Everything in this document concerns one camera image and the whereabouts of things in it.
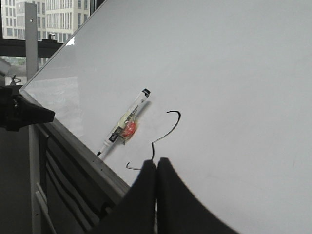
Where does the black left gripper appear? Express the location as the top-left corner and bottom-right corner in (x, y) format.
(0, 86), (55, 132)

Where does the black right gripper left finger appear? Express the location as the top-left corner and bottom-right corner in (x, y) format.
(92, 160), (156, 234)

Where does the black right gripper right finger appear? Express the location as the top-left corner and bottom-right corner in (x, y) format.
(156, 157), (237, 234)

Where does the red magnet taped to marker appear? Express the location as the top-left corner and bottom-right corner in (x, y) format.
(119, 117), (138, 145)

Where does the white whiteboard marker pen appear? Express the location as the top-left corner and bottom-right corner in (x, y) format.
(97, 88), (151, 156)

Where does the white whiteboard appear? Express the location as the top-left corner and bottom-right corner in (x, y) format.
(22, 0), (312, 234)

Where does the aluminium whiteboard tray rail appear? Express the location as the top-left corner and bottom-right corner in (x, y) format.
(34, 119), (129, 204)

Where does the grey metal stand post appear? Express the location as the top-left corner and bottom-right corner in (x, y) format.
(24, 2), (39, 81)

